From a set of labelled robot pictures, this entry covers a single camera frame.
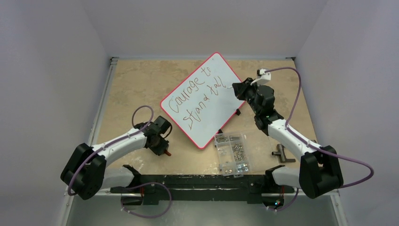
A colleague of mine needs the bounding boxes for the black metal bracket tool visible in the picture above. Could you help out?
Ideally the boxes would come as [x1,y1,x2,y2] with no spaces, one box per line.
[271,139,317,164]

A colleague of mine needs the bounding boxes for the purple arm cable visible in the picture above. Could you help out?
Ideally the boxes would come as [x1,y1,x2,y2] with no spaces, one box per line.
[67,105,155,196]
[265,66,375,189]

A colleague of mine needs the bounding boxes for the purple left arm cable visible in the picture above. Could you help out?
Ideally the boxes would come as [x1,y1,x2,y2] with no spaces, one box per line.
[67,105,155,196]

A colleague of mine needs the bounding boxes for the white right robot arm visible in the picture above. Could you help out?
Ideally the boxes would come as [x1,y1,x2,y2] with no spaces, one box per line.
[232,78,343,199]

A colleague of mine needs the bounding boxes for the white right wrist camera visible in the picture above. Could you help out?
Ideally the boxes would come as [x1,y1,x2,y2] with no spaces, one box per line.
[250,68,271,86]

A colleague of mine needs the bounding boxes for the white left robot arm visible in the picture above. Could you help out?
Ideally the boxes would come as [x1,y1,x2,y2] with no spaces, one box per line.
[60,116,172,200]

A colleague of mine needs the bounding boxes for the pink framed whiteboard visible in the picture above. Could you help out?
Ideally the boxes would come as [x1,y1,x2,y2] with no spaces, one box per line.
[160,52,244,149]

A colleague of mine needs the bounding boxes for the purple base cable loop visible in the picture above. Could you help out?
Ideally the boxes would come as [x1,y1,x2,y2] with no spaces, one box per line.
[120,182,172,219]

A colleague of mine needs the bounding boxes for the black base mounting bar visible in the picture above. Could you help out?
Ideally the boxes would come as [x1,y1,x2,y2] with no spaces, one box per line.
[110,166,295,206]

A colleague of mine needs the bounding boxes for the clear screw organizer box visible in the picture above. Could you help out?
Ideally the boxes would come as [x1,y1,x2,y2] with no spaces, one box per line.
[214,132,251,177]

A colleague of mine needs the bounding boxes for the aluminium table frame rail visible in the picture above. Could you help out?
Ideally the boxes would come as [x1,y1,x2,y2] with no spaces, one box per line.
[55,57,120,226]

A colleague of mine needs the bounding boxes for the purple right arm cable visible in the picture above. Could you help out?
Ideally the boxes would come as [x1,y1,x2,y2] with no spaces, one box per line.
[265,66,375,189]

